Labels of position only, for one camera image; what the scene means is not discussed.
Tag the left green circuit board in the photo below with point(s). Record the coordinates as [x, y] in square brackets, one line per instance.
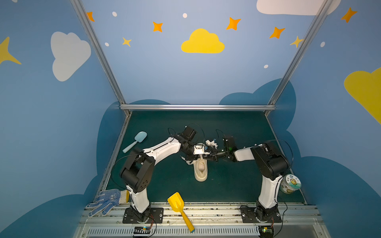
[141, 232]

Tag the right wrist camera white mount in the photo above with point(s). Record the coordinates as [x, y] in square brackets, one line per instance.
[228, 144]

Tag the round tin can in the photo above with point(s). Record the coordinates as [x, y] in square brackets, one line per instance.
[290, 183]

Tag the green circuit board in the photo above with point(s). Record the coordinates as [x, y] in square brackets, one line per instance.
[266, 232]
[141, 232]

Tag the light blue toy spatula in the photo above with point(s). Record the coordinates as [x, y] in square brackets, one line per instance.
[138, 139]

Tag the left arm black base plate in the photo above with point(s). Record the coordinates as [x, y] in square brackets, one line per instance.
[131, 216]

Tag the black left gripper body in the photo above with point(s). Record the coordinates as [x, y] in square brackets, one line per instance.
[196, 154]

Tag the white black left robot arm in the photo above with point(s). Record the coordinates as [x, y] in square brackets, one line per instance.
[137, 172]

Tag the left side aluminium floor rail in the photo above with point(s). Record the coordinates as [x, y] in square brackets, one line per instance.
[108, 171]

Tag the white canvas sneaker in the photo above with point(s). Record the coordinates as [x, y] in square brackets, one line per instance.
[200, 170]

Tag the left aluminium frame post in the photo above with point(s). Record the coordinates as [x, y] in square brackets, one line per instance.
[87, 25]

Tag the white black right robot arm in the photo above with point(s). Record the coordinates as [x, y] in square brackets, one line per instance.
[272, 164]

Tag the right green circuit board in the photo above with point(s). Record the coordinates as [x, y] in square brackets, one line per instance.
[266, 232]

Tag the aluminium floor rail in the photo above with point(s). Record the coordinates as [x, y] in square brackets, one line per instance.
[289, 155]
[108, 171]

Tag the aluminium frame post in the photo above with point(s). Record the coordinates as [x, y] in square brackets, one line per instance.
[87, 25]
[317, 22]

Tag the right side aluminium floor rail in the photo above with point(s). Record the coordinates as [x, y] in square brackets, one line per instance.
[289, 155]

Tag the right aluminium frame post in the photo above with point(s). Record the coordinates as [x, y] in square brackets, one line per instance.
[317, 22]

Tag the blue dotted work glove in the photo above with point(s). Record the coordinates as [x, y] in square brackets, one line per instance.
[106, 200]

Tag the yellow toy shovel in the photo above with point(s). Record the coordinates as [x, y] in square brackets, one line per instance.
[177, 204]

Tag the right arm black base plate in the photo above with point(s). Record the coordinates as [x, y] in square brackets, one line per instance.
[260, 214]

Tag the aluminium front rail platform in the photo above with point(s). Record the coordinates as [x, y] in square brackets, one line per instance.
[211, 220]

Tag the back horizontal aluminium bar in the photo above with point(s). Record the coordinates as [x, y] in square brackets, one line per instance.
[198, 107]

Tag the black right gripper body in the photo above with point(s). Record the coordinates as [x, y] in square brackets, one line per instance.
[215, 153]

